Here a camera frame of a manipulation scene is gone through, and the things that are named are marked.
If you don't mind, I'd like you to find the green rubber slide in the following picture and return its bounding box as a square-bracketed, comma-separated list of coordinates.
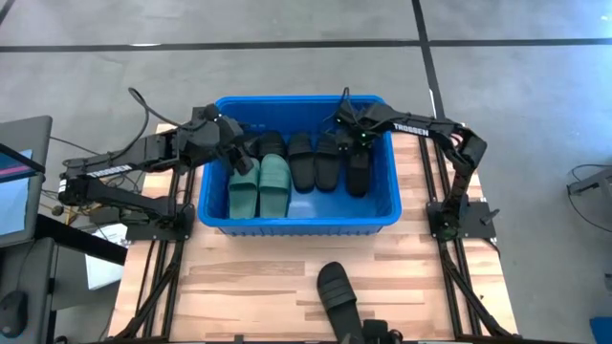
[259, 153, 292, 219]
[228, 157, 262, 220]

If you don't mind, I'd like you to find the blue object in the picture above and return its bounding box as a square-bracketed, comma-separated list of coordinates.
[589, 316, 612, 344]

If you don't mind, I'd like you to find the black floor tape line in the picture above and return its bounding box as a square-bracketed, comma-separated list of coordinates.
[0, 37, 612, 53]
[411, 0, 447, 123]

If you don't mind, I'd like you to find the black blocky object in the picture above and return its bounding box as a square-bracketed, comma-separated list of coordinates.
[361, 318, 401, 344]

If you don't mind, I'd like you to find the black rubber slide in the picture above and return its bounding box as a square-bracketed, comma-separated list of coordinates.
[316, 261, 367, 344]
[314, 133, 342, 193]
[345, 142, 373, 199]
[259, 131, 288, 159]
[287, 132, 316, 194]
[237, 133, 262, 163]

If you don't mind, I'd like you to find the white printed paper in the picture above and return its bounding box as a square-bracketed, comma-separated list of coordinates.
[93, 223, 129, 246]

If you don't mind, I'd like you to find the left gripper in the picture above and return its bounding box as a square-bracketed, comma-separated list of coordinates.
[188, 103, 255, 177]

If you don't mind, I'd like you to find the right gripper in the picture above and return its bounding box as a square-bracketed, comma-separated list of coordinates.
[334, 107, 379, 166]

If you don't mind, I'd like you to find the grey computer monitor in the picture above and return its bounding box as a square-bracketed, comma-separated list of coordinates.
[0, 115, 54, 248]

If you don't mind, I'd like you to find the dark computer mouse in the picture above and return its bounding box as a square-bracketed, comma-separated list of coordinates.
[0, 290, 29, 339]

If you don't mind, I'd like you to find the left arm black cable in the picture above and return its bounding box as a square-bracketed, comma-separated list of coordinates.
[107, 87, 192, 161]

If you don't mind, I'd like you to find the blue plastic bin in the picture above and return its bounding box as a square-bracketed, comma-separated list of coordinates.
[197, 94, 403, 237]

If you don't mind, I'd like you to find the black desk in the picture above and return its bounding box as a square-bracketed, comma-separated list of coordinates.
[0, 213, 129, 344]

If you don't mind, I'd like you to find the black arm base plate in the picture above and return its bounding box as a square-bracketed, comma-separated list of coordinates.
[426, 200, 498, 240]
[124, 204, 196, 242]

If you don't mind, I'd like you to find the white sheet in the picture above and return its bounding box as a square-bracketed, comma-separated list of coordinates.
[84, 252, 125, 291]

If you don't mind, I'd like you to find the grey metal stand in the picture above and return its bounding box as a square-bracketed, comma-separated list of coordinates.
[566, 164, 612, 202]

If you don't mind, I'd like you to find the black aluminium rail frame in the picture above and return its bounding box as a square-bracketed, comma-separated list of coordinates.
[391, 121, 523, 343]
[110, 124, 214, 343]

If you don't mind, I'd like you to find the grey desk mat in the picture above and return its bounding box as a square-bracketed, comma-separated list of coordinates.
[0, 237, 58, 344]

